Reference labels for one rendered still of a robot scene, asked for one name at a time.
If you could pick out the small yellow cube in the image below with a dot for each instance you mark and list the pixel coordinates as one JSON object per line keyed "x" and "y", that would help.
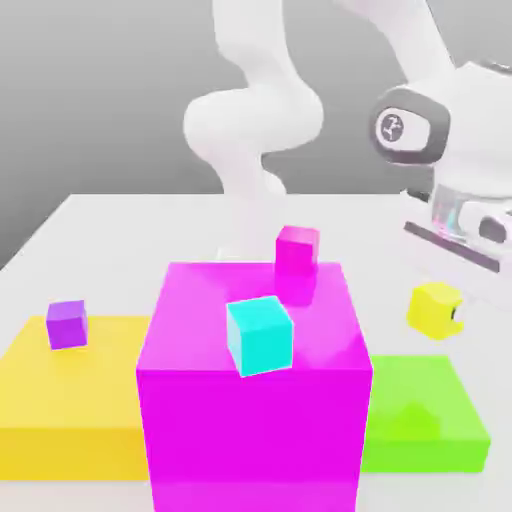
{"x": 431, "y": 312}

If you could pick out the large green box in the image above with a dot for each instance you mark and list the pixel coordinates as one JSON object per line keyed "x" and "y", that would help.
{"x": 424, "y": 420}

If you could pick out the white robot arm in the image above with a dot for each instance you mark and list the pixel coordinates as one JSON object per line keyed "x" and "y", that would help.
{"x": 256, "y": 120}

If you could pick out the small purple cube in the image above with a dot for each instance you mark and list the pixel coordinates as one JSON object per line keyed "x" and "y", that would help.
{"x": 67, "y": 326}

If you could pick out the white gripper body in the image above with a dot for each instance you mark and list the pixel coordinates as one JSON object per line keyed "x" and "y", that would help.
{"x": 460, "y": 272}

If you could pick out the small cyan cube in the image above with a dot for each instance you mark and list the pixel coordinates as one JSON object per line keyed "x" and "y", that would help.
{"x": 260, "y": 340}

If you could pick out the small magenta cube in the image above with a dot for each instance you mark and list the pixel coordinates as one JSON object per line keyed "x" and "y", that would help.
{"x": 295, "y": 250}

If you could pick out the large magenta box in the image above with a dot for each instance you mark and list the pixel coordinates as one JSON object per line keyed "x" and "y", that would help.
{"x": 256, "y": 432}

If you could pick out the large yellow box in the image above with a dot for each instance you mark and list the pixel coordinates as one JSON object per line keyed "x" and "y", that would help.
{"x": 72, "y": 420}

